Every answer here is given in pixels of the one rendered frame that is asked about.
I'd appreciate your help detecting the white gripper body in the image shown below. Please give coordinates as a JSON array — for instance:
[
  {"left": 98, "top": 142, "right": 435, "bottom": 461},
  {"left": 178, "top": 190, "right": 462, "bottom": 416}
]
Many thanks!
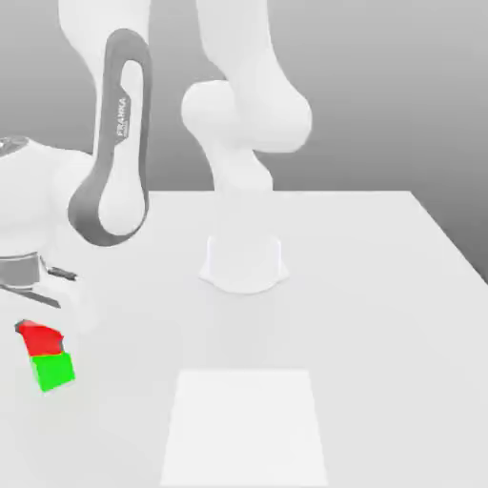
[{"left": 0, "top": 282, "right": 96, "bottom": 338}]

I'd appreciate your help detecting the small red cube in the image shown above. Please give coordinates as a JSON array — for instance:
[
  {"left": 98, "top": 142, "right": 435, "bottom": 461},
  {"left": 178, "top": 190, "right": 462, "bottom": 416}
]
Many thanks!
[{"left": 13, "top": 318, "right": 66, "bottom": 358}]

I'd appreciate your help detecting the small green cube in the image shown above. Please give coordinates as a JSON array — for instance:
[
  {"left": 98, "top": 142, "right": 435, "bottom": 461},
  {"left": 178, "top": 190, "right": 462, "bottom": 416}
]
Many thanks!
[{"left": 29, "top": 352, "right": 76, "bottom": 394}]

